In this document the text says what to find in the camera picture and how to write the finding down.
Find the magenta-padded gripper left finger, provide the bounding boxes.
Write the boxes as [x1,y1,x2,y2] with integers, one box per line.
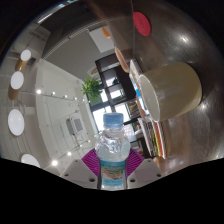
[60,148,102,190]

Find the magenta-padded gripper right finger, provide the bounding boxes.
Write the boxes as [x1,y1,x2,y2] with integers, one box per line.
[126,148,163,190]

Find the clear water bottle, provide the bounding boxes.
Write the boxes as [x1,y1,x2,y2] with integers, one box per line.
[94,112,131,191]

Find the ceiling track spotlights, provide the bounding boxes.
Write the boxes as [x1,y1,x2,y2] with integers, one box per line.
[35,88,93,167]

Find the stack of colourful books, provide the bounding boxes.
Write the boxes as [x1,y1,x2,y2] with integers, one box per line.
[138,116,167,160]

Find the ceiling air conditioner unit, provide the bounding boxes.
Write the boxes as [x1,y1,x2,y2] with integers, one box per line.
[65,114,85,136]

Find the round white ceiling lamps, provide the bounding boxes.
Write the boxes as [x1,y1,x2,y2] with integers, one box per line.
[7,49,41,168]

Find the potted green plants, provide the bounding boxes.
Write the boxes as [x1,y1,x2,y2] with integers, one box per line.
[81,76,104,103]

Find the cream ceramic mug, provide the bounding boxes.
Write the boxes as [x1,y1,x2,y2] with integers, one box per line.
[137,61,203,123]

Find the orange chairs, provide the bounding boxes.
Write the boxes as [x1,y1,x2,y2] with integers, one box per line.
[101,26,131,73]

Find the white wall radiator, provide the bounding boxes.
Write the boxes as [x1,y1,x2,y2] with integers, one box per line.
[88,26,115,53]

